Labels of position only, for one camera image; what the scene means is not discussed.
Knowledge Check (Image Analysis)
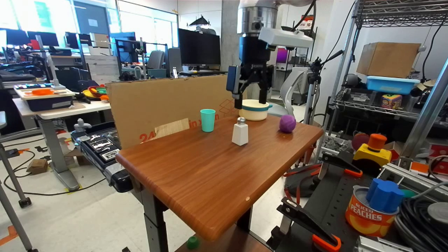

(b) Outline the small cardboard box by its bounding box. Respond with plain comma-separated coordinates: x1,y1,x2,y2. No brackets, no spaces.
27,158,49,175

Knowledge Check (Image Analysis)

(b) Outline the coil of black cable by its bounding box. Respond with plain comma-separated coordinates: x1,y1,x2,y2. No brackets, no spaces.
395,197,448,252

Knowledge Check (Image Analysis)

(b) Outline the aluminium rail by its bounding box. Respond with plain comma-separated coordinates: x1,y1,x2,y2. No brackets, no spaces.
379,162,448,197

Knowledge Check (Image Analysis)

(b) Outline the orange tin can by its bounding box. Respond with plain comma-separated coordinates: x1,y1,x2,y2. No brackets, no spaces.
345,185,400,238

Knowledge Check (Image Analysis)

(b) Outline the blue toy block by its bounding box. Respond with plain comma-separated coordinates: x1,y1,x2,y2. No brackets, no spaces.
366,178,405,214

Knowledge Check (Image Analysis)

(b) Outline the red disc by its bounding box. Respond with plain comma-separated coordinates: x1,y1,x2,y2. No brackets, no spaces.
351,133,370,151

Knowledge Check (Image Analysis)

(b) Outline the metal wire shelf rack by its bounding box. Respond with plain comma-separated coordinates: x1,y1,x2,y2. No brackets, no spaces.
315,0,448,163

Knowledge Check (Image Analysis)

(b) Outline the heap of toy food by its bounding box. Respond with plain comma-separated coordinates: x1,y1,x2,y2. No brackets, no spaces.
82,85,110,103

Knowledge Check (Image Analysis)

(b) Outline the black monitor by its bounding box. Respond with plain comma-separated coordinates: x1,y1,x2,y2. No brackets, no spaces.
178,28,222,70

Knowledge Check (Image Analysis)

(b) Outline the teal plastic cup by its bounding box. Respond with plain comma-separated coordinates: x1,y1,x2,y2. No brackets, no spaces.
200,108,216,133

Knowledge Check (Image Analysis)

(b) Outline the black clamp with orange grip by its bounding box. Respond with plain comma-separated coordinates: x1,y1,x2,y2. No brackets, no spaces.
320,152,364,178
276,197,342,252

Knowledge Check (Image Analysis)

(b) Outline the purple ball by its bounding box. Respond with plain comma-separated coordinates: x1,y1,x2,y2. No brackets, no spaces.
279,114,297,134

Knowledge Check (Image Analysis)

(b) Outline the white salt cellar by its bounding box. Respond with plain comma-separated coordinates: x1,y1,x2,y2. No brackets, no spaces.
232,117,249,146

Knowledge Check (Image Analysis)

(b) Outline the camera on tripod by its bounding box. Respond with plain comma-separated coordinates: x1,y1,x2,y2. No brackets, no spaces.
303,50,344,125

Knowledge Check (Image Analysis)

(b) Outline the black hanging lamp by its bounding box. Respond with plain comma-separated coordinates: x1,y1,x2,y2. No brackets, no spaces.
188,15,212,29

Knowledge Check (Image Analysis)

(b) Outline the brown cardboard box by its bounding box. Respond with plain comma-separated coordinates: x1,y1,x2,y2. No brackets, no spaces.
356,42,421,79

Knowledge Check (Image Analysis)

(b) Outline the brown cardboard sheet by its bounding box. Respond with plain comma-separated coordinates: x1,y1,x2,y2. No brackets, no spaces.
105,74,246,150

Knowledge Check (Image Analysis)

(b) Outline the row of monitors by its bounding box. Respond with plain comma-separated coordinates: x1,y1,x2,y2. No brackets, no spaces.
0,29,92,49

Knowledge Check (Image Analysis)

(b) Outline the yellow emergency stop button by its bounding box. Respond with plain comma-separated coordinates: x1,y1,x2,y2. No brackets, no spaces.
352,133,393,168

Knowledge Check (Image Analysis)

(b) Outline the blue plastic bin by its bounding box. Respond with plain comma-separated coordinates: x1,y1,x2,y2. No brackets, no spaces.
366,75,421,95

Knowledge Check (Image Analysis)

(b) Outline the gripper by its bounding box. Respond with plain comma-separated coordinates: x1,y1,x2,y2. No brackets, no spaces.
233,35,274,109

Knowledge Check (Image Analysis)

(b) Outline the office chair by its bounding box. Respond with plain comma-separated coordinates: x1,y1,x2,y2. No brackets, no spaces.
147,50,166,70

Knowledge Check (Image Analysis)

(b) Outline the colourful toy cube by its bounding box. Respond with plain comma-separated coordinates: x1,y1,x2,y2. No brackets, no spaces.
381,93,403,110

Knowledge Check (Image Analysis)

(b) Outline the white chair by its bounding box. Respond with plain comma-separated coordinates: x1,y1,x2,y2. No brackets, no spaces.
269,67,310,118

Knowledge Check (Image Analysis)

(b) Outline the aluminium post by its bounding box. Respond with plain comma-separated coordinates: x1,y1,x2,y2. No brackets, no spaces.
398,59,448,169

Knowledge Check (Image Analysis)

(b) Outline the tray with orange toy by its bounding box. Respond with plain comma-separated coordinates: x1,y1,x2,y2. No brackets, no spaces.
14,83,76,112

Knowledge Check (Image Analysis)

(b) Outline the blue monitor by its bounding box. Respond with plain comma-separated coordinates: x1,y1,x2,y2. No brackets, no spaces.
110,32,137,64

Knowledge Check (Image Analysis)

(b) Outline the grey round disc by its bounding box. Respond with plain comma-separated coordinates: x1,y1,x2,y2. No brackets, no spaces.
427,202,448,225

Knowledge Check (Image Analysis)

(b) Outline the white pot with teal rim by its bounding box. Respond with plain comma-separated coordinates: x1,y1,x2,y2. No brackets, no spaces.
239,99,273,121

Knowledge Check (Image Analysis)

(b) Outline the white desk with grey leg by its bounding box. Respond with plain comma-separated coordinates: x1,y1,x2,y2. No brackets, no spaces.
13,99,112,192

